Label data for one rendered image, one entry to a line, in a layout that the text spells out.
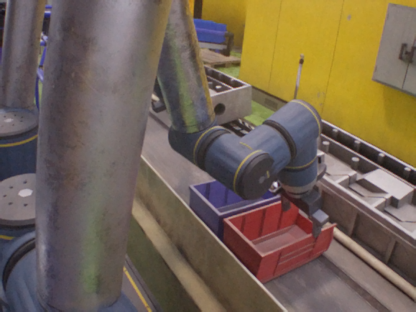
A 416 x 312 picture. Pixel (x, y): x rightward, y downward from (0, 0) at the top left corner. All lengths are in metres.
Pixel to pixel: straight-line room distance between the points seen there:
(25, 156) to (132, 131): 0.74
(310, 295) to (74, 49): 0.96
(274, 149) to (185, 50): 0.27
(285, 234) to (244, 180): 0.65
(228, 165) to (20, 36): 0.87
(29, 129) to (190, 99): 0.54
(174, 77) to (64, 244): 0.41
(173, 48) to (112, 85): 0.33
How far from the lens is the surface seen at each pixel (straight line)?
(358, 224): 1.34
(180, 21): 0.69
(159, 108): 1.43
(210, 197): 1.31
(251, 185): 0.71
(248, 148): 0.73
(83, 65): 0.37
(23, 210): 0.72
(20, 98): 1.35
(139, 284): 1.62
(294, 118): 0.79
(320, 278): 1.20
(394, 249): 1.28
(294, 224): 1.35
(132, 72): 0.38
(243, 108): 2.18
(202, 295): 1.28
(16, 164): 1.13
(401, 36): 3.56
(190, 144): 0.81
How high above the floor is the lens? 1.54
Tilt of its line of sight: 28 degrees down
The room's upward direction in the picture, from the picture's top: 6 degrees clockwise
